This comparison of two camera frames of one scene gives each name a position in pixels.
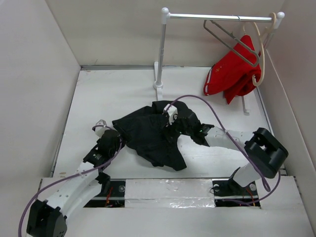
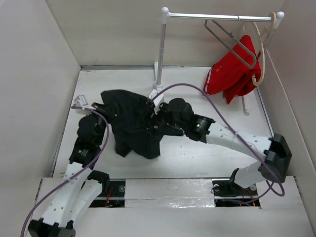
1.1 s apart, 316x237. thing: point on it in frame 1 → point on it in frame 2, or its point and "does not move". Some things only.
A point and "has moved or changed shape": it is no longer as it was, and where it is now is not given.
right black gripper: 177,119 → 161,107
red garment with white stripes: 238,73 does not move
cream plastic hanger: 261,37 does not move
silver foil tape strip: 169,193 does not move
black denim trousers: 149,136 has moved or changed shape
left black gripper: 118,146 → 99,106
